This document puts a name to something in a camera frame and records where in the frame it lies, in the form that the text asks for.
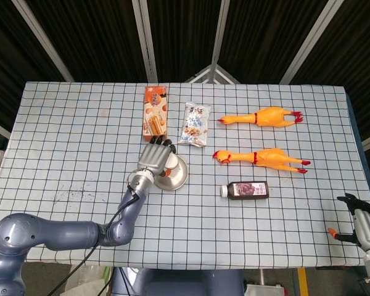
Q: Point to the white box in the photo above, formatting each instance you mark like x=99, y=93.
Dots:
x=265, y=290

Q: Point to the light blue grid tablecloth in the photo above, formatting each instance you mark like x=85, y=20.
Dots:
x=234, y=231

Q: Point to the white metal frame post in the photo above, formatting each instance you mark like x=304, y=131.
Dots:
x=309, y=40
x=43, y=40
x=146, y=40
x=220, y=31

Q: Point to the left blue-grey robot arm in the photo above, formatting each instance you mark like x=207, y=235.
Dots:
x=64, y=231

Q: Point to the silver white snack bag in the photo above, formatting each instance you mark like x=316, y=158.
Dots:
x=194, y=126

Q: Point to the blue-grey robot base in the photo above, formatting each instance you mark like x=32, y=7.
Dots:
x=179, y=283

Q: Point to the round stainless steel plate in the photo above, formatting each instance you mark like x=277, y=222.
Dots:
x=177, y=179

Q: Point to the yellow rubber chicken toy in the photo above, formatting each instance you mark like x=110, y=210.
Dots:
x=271, y=157
x=271, y=116

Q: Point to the orange egg roll snack box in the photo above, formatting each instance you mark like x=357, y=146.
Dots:
x=155, y=114

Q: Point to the dark grape juice bottle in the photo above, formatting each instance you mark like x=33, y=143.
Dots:
x=249, y=189

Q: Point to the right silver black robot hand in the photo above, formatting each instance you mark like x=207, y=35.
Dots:
x=368, y=228

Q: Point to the white paper cup blue band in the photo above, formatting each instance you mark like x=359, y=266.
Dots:
x=173, y=163

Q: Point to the white triangular frame brace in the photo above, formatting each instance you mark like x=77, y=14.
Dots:
x=200, y=74

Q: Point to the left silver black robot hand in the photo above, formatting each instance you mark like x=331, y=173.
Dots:
x=152, y=157

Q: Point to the clear plastic bag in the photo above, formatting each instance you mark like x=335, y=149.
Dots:
x=92, y=280

